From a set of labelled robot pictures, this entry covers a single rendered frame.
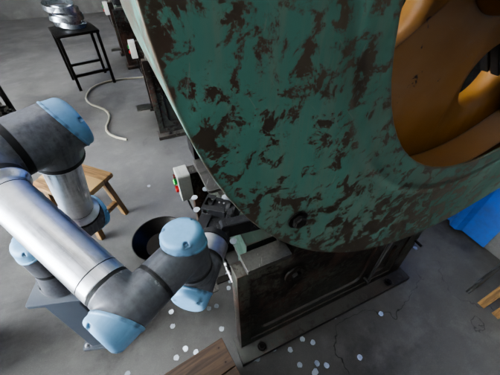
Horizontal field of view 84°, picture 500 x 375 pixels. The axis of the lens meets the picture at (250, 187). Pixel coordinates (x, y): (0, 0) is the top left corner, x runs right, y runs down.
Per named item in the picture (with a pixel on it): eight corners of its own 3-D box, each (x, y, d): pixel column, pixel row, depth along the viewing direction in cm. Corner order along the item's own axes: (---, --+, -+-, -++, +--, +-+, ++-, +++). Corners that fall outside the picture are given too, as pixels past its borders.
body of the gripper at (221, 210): (208, 190, 71) (190, 226, 62) (241, 196, 69) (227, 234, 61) (211, 211, 76) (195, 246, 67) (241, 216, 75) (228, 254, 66)
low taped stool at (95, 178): (130, 212, 175) (112, 172, 152) (103, 241, 159) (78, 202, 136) (88, 198, 185) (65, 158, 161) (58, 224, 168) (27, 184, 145)
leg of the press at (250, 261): (242, 367, 114) (234, 236, 52) (232, 339, 122) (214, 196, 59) (407, 280, 142) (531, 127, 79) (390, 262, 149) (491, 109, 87)
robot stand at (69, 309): (83, 351, 118) (24, 307, 87) (94, 308, 131) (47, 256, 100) (128, 345, 120) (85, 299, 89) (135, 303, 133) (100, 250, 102)
